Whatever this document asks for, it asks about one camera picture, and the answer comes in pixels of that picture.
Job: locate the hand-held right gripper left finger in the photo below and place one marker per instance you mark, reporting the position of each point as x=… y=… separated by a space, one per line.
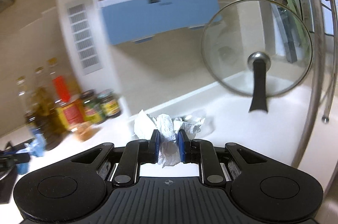
x=156 y=147

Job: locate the dark cutting board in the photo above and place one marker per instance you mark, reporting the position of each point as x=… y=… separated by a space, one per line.
x=289 y=51

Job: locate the white paper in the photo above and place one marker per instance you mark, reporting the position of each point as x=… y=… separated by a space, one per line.
x=169 y=139
x=142 y=125

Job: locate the small jar yellow label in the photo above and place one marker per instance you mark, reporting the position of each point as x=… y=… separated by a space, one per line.
x=111 y=106

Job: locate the silver wall vent grille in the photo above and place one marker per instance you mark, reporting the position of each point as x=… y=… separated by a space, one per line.
x=84 y=39

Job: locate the black gas stove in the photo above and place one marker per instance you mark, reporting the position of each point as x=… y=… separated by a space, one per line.
x=6 y=173

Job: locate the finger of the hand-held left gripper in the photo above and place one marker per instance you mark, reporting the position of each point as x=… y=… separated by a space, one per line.
x=15 y=159
x=10 y=153

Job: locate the large jar green yellow label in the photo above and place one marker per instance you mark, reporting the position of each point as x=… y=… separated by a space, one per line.
x=92 y=110

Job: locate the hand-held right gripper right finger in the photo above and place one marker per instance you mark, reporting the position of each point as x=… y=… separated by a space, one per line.
x=182 y=147

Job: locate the tall dark oil bottle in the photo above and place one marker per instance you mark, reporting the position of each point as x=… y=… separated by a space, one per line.
x=43 y=99

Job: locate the large oil bottle blue label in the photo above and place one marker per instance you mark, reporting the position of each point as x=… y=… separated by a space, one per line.
x=39 y=131

